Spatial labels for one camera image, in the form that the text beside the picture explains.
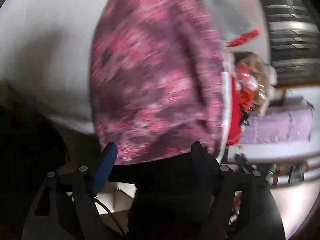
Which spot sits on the purple pink floral garment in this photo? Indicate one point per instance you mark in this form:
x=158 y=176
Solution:
x=156 y=79

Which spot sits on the red patterned blanket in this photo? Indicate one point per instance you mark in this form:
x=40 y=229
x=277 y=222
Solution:
x=243 y=38

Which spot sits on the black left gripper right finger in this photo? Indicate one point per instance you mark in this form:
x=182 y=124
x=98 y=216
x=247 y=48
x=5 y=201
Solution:
x=207 y=169

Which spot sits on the grey floral pillow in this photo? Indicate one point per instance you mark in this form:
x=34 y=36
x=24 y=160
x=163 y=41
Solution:
x=231 y=18

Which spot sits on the red cloth beside bed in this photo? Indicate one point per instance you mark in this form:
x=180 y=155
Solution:
x=235 y=126

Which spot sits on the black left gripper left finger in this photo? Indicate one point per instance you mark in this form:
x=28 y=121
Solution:
x=103 y=166

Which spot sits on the barred window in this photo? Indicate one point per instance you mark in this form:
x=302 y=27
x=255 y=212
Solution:
x=293 y=31

